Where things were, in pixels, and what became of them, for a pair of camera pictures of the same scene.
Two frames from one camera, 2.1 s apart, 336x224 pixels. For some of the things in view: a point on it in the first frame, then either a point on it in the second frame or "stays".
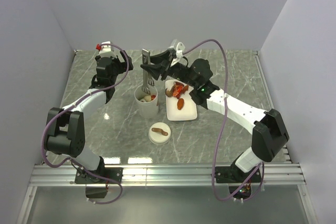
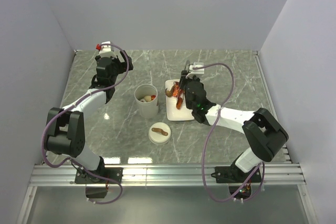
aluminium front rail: x=192 y=174 stays
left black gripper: x=123 y=65 stays
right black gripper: x=164 y=69 to x=184 y=80
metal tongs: x=145 y=55 to x=179 y=101
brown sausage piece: x=180 y=104 stays
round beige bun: x=147 y=98 stays
